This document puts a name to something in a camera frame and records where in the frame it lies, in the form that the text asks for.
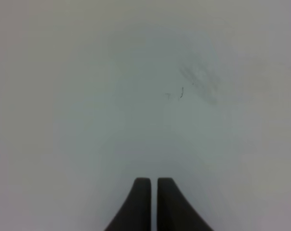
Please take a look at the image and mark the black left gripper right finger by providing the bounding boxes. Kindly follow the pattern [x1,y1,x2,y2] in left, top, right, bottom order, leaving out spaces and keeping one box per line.
[157,178,212,231]

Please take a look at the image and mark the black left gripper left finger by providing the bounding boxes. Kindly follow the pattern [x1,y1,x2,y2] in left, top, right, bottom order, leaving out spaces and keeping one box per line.
[105,178,151,231]

